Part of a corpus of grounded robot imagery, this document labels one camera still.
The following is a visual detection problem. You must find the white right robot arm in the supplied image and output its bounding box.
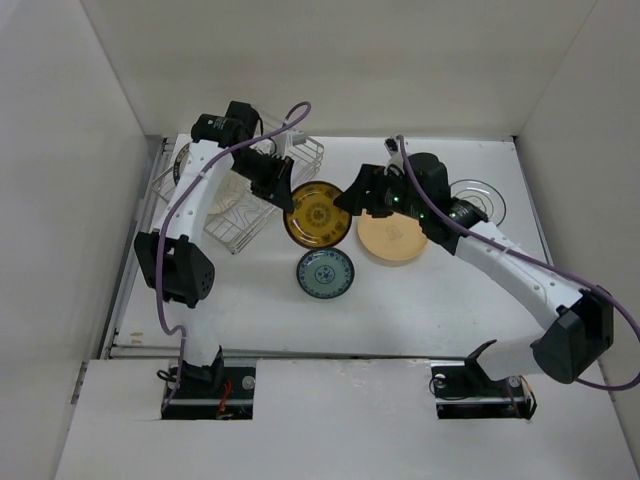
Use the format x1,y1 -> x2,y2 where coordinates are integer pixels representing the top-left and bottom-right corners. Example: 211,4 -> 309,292
334,153 -> 614,394

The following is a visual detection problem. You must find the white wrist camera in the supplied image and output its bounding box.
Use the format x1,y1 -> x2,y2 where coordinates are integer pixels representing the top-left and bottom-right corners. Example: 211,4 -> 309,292
274,128 -> 308,156
384,137 -> 404,170

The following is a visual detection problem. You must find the blue patterned plate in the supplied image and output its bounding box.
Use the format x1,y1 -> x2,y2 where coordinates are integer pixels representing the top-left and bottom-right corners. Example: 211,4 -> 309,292
295,247 -> 356,300

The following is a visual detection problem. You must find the yellow bear plate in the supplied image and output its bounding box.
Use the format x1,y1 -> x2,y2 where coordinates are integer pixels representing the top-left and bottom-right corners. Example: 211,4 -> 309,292
357,213 -> 428,262

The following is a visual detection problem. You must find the clear wire dish rack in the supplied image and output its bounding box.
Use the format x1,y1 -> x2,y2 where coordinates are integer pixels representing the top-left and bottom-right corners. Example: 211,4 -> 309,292
149,113 -> 326,256

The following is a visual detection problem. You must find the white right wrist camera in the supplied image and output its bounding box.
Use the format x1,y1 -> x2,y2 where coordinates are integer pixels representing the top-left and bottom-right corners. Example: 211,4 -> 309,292
384,137 -> 404,170

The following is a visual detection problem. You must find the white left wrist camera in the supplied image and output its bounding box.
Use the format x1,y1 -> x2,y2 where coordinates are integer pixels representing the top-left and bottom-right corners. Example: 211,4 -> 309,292
274,128 -> 308,156

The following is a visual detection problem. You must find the white plate black rim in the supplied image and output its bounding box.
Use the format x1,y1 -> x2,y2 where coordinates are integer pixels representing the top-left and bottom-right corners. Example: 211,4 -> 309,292
450,179 -> 507,226

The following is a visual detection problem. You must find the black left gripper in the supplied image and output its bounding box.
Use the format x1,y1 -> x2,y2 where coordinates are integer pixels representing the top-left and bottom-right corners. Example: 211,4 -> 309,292
231,148 -> 294,214

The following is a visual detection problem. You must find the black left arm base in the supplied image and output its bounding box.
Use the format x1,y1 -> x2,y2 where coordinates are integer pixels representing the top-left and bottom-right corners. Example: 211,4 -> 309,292
157,358 -> 257,421

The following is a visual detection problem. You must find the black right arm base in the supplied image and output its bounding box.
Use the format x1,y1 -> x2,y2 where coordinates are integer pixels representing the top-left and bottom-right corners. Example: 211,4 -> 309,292
428,340 -> 538,421

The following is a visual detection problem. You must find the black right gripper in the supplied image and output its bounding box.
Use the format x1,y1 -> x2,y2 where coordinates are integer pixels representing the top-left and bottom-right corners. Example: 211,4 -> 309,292
332,163 -> 427,221

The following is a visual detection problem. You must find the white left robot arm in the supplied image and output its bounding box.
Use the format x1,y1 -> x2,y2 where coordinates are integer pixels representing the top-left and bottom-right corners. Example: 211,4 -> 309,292
134,101 -> 311,397

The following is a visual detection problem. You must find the yellow patterned plate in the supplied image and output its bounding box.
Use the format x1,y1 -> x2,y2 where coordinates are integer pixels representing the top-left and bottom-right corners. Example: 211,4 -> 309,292
283,181 -> 352,249

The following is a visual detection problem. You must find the white plate dark lettered rim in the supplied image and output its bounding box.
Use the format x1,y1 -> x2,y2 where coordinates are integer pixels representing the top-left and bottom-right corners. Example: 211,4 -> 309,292
172,143 -> 190,186

